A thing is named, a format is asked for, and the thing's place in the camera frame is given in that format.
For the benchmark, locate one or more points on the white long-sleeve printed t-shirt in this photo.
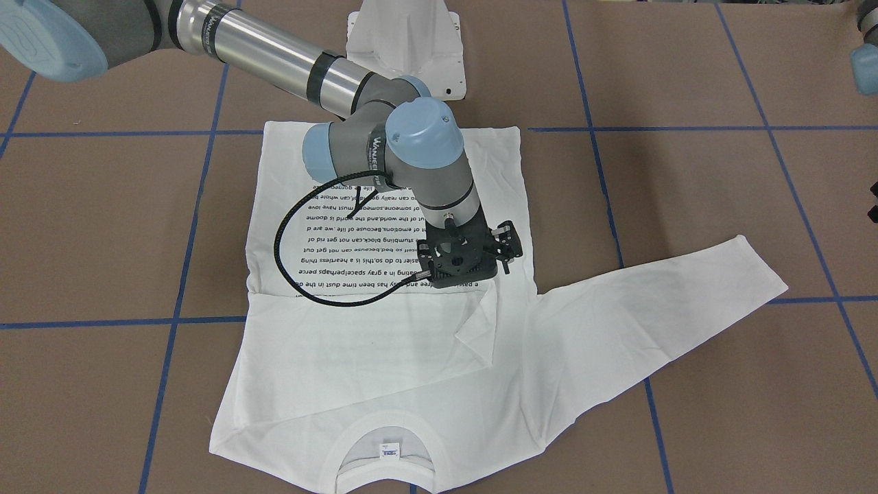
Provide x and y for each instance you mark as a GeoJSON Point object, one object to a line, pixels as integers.
{"type": "Point", "coordinates": [440, 387]}

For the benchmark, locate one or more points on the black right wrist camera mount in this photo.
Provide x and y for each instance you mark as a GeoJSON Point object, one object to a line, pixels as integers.
{"type": "Point", "coordinates": [449, 262]}

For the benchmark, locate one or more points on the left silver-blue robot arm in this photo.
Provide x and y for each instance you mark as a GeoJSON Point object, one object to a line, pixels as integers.
{"type": "Point", "coordinates": [864, 58]}

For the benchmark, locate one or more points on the white central pedestal column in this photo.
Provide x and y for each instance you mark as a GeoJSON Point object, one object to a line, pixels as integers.
{"type": "Point", "coordinates": [417, 38]}

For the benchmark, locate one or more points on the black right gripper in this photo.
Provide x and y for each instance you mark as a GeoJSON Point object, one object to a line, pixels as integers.
{"type": "Point", "coordinates": [508, 241]}

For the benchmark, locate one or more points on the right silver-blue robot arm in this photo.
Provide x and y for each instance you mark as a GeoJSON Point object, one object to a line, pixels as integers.
{"type": "Point", "coordinates": [391, 134]}

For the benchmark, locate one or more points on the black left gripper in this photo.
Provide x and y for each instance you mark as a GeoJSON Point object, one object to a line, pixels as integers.
{"type": "Point", "coordinates": [874, 210]}

